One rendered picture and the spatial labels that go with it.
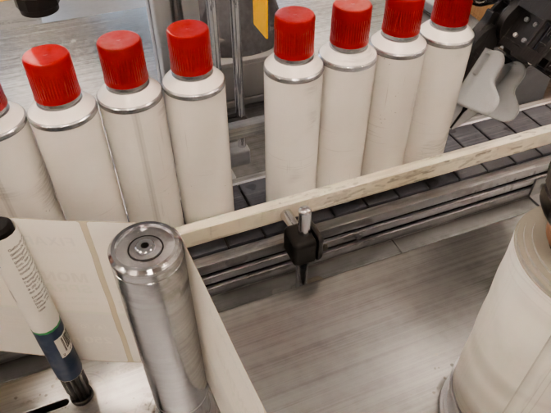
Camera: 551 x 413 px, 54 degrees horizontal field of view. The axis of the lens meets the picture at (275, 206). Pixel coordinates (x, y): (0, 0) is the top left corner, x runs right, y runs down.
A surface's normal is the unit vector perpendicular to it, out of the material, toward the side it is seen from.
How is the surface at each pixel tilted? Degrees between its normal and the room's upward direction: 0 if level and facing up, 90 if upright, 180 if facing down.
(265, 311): 0
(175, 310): 90
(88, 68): 0
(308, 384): 0
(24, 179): 90
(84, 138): 90
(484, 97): 63
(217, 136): 90
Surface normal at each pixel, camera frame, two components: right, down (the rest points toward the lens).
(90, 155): 0.75, 0.46
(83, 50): 0.00, -0.72
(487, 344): -0.98, 0.09
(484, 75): -0.83, -0.10
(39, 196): 0.89, 0.31
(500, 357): -0.90, 0.27
